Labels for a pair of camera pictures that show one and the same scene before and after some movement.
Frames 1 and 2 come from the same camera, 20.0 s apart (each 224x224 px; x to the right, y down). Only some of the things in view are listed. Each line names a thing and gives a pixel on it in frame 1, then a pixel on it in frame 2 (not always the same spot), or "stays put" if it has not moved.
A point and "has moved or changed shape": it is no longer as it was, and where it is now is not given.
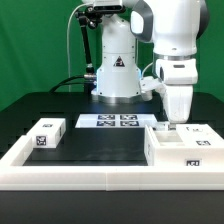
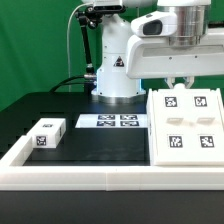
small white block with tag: [47, 133] stays put
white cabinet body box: [184, 145] has moved or changed shape
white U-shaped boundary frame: [14, 175] stays put
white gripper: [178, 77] → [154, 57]
